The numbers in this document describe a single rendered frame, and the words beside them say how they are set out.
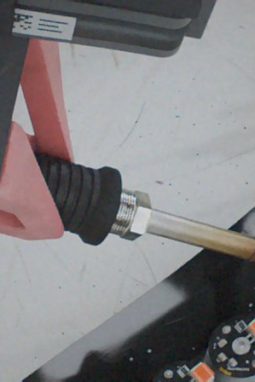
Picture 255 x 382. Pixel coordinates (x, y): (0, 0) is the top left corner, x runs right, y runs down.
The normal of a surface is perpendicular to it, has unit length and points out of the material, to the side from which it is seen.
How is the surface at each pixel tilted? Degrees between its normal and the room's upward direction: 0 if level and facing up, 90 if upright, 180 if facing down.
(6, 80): 63
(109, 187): 14
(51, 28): 90
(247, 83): 0
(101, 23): 90
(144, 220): 39
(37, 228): 99
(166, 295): 0
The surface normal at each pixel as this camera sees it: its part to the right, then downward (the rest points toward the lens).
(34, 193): 0.99, 0.07
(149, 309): 0.00, -0.40
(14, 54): 0.88, -0.09
